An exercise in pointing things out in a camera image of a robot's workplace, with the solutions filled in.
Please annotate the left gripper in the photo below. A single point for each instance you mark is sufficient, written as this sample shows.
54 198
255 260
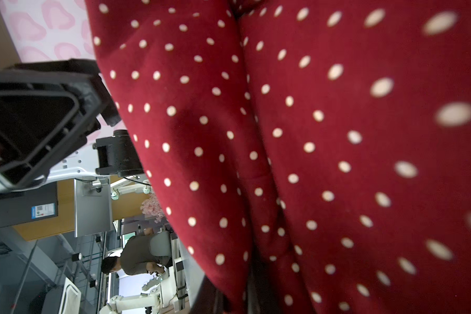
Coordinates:
47 111

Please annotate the red polka dot skirt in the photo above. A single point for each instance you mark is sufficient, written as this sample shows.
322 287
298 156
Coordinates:
331 140

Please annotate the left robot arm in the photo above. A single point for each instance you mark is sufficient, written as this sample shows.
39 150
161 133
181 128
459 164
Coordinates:
108 151

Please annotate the person in background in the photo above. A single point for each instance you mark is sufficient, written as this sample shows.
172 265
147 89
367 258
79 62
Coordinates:
146 252

